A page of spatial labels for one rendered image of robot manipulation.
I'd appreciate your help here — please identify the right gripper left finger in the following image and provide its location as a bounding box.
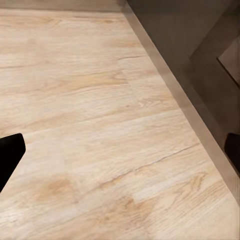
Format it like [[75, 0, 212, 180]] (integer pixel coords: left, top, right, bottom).
[[0, 133, 26, 193]]

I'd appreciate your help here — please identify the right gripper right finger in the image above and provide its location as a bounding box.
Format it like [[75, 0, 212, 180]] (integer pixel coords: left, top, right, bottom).
[[224, 133, 240, 173]]

